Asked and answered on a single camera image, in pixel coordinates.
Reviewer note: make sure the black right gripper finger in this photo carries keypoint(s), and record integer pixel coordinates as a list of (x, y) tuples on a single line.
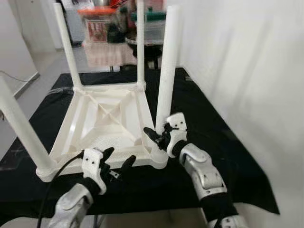
[(167, 128), (152, 135)]

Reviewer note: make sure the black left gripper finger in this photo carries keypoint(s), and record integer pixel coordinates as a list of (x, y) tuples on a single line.
[(108, 153), (127, 164)]

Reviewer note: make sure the white plastic table top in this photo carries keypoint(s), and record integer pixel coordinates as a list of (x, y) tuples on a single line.
[(114, 118)]

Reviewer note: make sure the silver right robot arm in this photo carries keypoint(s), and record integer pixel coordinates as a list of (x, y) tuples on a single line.
[(204, 173)]

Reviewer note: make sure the black tablecloth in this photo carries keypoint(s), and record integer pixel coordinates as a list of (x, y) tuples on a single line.
[(213, 137)]

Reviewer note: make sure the grey tape piece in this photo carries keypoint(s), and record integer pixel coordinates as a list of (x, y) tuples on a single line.
[(186, 78)]

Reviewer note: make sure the black stool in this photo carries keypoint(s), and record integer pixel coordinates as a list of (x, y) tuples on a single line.
[(151, 57)]

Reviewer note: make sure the beige cloth covered table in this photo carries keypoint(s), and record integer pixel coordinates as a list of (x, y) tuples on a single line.
[(107, 54)]

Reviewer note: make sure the clear container green lid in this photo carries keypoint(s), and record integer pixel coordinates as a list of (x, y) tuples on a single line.
[(153, 28)]

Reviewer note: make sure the black bag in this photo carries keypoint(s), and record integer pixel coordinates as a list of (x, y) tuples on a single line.
[(116, 32)]

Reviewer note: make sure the red printed cardboard box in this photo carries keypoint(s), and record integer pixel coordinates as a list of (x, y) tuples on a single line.
[(97, 31)]

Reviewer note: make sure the orange lid container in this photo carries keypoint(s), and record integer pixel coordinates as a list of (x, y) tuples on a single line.
[(95, 10)]

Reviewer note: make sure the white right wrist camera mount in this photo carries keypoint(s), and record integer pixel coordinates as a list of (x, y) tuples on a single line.
[(177, 130)]

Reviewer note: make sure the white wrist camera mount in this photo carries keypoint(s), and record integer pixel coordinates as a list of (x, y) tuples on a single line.
[(177, 130), (92, 166)]

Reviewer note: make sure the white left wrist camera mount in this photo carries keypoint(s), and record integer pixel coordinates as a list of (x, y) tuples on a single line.
[(92, 166)]

